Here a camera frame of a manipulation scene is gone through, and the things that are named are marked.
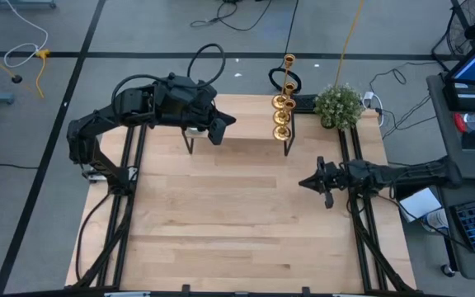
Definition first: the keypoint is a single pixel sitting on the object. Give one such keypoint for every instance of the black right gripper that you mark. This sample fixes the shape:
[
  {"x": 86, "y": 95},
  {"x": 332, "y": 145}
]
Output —
[{"x": 337, "y": 176}]

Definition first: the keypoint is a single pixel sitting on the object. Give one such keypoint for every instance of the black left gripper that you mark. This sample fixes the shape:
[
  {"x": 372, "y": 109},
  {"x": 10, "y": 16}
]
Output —
[{"x": 184, "y": 105}]

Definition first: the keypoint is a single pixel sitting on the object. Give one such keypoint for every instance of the blue white patterned candle tin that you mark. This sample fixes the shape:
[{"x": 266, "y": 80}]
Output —
[{"x": 193, "y": 132}]

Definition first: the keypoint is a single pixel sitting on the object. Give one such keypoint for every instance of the tall brass candlestick holder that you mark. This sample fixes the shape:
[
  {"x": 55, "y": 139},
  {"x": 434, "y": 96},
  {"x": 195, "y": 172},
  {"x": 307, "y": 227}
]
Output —
[{"x": 279, "y": 102}]

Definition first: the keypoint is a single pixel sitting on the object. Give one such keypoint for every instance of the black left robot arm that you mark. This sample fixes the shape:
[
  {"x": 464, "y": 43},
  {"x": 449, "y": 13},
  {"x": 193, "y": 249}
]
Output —
[{"x": 85, "y": 132}]

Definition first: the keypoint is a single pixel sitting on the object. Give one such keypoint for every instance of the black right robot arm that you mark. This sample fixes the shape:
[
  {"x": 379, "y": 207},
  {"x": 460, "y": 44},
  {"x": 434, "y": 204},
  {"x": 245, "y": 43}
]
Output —
[{"x": 410, "y": 175}]

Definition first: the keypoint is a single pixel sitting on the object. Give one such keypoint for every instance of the wooden shelf with black legs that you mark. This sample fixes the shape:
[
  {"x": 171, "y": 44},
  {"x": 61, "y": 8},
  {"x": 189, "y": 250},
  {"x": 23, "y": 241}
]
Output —
[{"x": 250, "y": 119}]

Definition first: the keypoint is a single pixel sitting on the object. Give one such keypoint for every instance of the potted green plant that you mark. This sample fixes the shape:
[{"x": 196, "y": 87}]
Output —
[{"x": 338, "y": 105}]

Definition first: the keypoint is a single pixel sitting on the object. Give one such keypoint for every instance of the black power strip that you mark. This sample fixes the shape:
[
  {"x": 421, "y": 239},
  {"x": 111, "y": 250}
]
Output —
[{"x": 305, "y": 103}]

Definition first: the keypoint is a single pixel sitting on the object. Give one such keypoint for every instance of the white power adapter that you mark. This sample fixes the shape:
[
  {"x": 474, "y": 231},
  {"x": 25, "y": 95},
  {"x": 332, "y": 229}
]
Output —
[{"x": 368, "y": 98}]

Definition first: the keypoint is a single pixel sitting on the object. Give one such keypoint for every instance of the white paper sheet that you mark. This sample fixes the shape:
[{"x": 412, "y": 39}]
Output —
[{"x": 419, "y": 204}]

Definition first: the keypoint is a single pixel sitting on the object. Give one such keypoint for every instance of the black table edge clamp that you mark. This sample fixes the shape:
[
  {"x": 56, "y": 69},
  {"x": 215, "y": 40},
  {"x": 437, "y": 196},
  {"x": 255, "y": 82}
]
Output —
[
  {"x": 305, "y": 291},
  {"x": 186, "y": 290}
]

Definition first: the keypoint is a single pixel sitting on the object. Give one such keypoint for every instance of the white blue plastic bag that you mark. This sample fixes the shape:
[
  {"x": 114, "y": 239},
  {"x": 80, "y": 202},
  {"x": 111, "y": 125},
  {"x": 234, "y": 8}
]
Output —
[{"x": 435, "y": 218}]

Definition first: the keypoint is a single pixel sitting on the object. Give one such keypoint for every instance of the grey desk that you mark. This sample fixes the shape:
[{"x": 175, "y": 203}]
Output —
[{"x": 443, "y": 140}]

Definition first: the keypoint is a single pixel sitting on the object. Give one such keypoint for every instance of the black caster wheel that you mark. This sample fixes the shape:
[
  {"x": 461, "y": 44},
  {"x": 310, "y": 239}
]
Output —
[{"x": 448, "y": 270}]

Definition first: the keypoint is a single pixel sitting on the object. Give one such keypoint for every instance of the small black box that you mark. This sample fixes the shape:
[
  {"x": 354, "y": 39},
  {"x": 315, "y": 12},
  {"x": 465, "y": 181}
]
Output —
[{"x": 474, "y": 140}]

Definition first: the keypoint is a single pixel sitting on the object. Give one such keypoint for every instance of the black desktop device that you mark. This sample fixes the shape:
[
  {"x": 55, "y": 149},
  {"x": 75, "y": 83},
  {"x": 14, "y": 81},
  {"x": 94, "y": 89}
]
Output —
[{"x": 466, "y": 97}]

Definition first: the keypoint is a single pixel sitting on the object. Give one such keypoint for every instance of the grey rolling cart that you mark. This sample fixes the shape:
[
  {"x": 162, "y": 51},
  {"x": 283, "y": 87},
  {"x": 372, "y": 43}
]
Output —
[{"x": 472, "y": 266}]

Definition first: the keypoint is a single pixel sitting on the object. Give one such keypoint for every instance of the black floor fan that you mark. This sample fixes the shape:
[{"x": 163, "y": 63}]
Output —
[{"x": 458, "y": 37}]

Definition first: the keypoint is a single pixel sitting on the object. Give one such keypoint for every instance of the black aluminium rig frame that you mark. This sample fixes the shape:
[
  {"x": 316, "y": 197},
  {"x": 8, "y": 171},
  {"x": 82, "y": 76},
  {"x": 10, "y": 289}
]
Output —
[{"x": 213, "y": 295}]

